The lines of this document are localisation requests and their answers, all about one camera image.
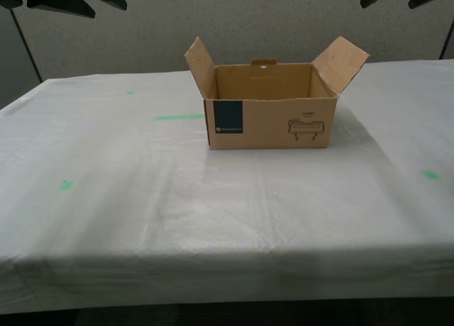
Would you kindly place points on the brown cardboard box with flaps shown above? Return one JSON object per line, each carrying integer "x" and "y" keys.
{"x": 273, "y": 124}

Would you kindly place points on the white plastic table cover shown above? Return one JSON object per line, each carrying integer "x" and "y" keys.
{"x": 227, "y": 216}

